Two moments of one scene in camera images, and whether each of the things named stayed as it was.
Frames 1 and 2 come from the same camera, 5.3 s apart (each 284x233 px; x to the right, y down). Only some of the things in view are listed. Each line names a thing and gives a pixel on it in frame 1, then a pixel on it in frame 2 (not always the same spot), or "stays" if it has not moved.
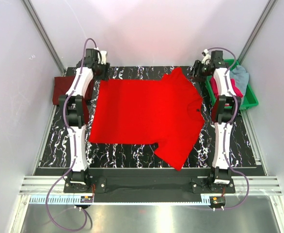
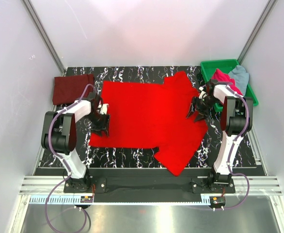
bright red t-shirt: [168, 112] stays
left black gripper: [104, 76] -> [103, 127]
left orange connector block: [85, 199] stays
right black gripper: [197, 65] -> [204, 113]
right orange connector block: [218, 200] stays
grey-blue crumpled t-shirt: [241, 77] stays
